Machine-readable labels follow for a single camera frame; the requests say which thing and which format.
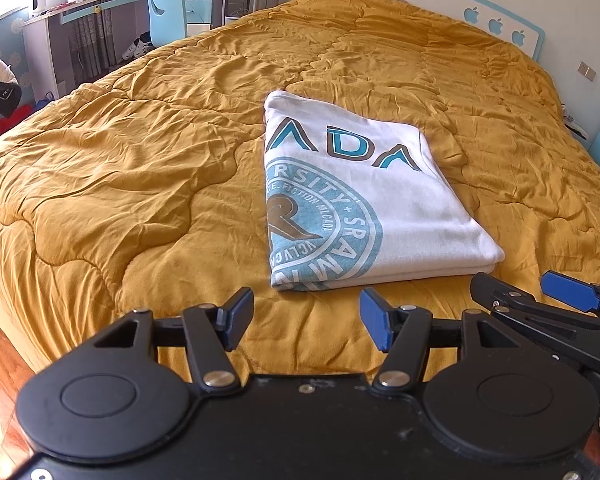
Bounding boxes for blue star moon chair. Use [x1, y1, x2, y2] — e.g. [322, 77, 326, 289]
[146, 0, 188, 48]

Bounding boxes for mustard yellow quilt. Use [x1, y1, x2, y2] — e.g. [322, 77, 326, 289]
[0, 0, 600, 376]

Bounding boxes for red cloth bundle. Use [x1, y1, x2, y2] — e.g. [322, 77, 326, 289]
[0, 105, 33, 137]

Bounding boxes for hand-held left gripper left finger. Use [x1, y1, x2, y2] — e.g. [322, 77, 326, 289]
[94, 287, 255, 392]

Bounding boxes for white blue desk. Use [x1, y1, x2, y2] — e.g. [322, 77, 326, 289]
[22, 0, 226, 98]

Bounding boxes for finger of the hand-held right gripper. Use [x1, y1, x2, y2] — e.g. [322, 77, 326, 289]
[541, 271, 600, 313]
[470, 272, 536, 313]

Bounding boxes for white printed sweatshirt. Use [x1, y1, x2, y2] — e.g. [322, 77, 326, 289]
[263, 90, 506, 292]

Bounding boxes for white dark bedside clutter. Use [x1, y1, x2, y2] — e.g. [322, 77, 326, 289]
[561, 104, 589, 139]

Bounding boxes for white sneakers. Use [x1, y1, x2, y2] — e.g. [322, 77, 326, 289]
[121, 32, 155, 62]

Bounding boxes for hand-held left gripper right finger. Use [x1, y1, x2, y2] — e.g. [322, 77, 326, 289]
[359, 287, 526, 392]

